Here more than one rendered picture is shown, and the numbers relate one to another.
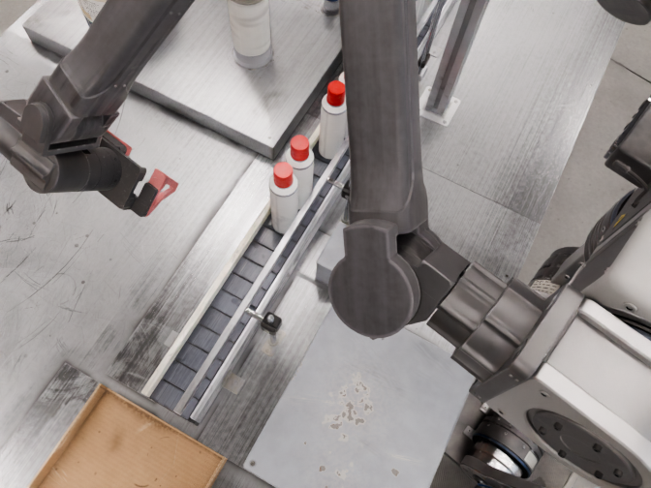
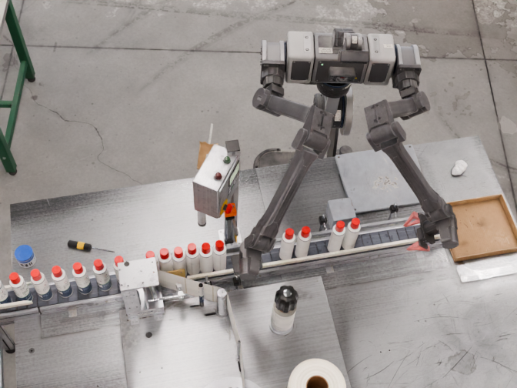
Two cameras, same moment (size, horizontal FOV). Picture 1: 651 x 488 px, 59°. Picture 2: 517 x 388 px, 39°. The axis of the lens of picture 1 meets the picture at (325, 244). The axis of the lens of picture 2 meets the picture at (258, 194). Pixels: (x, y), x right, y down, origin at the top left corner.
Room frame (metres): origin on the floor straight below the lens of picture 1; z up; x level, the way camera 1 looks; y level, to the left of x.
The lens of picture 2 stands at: (1.65, 0.95, 3.53)
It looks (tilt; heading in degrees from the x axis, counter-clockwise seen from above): 59 degrees down; 232
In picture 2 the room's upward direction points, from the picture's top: 5 degrees clockwise
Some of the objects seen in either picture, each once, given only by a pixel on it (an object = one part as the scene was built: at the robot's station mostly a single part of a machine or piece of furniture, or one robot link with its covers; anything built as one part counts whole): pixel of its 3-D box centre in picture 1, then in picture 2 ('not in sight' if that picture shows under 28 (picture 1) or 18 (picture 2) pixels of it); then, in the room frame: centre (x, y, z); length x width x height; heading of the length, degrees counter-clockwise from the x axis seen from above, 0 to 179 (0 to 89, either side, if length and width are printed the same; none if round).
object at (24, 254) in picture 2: not in sight; (25, 256); (1.61, -0.57, 0.87); 0.07 x 0.07 x 0.07
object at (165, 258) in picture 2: not in sight; (165, 263); (1.18, -0.19, 0.98); 0.05 x 0.05 x 0.20
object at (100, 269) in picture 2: not in sight; (101, 274); (1.41, -0.28, 0.98); 0.05 x 0.05 x 0.20
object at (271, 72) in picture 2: not in sight; (272, 79); (0.57, -0.42, 1.45); 0.09 x 0.08 x 0.12; 147
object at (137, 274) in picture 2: not in sight; (138, 273); (1.31, -0.14, 1.14); 0.14 x 0.11 x 0.01; 158
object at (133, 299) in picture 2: not in sight; (141, 287); (1.31, -0.14, 1.01); 0.14 x 0.13 x 0.26; 158
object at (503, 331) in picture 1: (488, 321); (407, 83); (0.15, -0.15, 1.45); 0.09 x 0.08 x 0.12; 147
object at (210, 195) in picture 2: not in sight; (217, 182); (0.95, -0.19, 1.38); 0.17 x 0.10 x 0.19; 33
